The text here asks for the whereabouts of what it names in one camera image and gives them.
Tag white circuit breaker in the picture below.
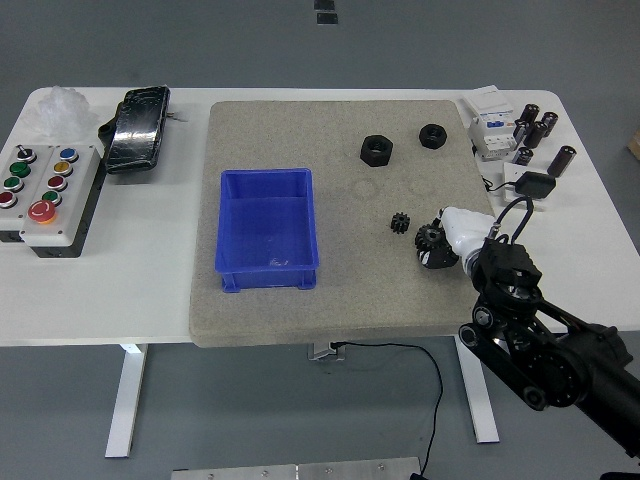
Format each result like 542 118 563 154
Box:
460 84 519 163

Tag grey table control unit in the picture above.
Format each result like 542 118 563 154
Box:
306 341 348 363

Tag large black gear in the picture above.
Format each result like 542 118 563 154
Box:
414 223 446 261

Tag silver metal plate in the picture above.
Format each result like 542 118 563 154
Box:
170 456 423 480

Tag black square adapter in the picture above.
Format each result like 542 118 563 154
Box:
514 170 558 202

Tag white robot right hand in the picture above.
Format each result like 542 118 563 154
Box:
418 205 497 271

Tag thin black adapter cord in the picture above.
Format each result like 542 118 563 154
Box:
480 176 521 195

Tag small black hex nut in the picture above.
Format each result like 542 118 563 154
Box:
417 122 450 151

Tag small black gear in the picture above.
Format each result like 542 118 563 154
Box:
388 211 413 237

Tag long black power cable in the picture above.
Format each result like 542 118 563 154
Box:
331 340 446 477

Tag grey-brown mat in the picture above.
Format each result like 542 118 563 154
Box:
188 99 497 349

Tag blue plastic box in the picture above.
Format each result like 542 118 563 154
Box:
213 167 321 293

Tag crumpled white plastic bag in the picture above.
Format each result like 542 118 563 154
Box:
19 85 100 139

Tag large black hex nut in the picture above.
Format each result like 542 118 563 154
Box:
359 133 395 168

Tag grey four-button control box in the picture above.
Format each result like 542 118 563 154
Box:
0 143 52 244

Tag white table leg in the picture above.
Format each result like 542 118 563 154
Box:
103 343 149 459
453 333 501 445

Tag black wrapped device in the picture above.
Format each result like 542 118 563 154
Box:
96 85 172 176

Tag grey emergency-stop button box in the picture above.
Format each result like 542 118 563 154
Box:
18 144 104 260

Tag white square plate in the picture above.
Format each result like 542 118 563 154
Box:
499 160 549 214

